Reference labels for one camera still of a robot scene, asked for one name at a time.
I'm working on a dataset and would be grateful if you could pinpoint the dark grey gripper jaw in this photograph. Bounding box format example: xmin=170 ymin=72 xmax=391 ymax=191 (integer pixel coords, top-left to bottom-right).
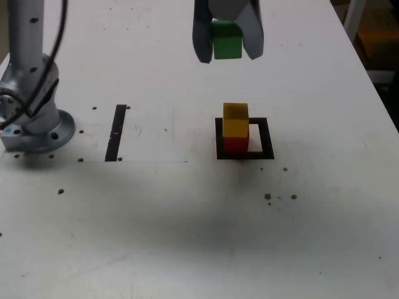
xmin=191 ymin=0 xmax=216 ymax=64

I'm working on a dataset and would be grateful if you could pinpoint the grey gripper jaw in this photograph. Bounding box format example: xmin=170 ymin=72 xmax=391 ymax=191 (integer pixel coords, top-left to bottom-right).
xmin=208 ymin=0 xmax=265 ymax=61

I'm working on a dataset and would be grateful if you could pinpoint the green cube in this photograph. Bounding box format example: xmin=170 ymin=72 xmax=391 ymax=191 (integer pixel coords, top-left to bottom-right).
xmin=211 ymin=18 xmax=243 ymax=60

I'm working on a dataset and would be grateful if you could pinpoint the yellow cube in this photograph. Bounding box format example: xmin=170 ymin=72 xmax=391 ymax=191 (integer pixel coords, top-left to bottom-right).
xmin=223 ymin=102 xmax=250 ymax=139

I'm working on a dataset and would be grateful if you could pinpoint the red cube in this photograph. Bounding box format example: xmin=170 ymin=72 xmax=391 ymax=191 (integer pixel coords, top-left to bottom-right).
xmin=224 ymin=136 xmax=250 ymax=153

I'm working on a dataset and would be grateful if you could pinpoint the black tape square outline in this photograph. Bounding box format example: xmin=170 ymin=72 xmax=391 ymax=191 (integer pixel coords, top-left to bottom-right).
xmin=214 ymin=117 xmax=275 ymax=161

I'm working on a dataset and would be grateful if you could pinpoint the yellow box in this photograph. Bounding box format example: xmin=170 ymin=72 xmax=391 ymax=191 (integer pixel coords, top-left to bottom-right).
xmin=357 ymin=6 xmax=399 ymax=70

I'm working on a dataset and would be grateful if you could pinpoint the black tape strip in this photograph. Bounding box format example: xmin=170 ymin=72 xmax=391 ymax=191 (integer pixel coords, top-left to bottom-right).
xmin=104 ymin=104 xmax=128 ymax=162

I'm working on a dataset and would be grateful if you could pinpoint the white metal frame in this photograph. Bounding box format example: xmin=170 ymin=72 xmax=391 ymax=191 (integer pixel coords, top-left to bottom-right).
xmin=342 ymin=0 xmax=399 ymax=84

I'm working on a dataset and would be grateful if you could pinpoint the black cable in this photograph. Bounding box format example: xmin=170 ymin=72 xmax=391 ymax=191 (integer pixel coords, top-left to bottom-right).
xmin=0 ymin=0 xmax=69 ymax=130

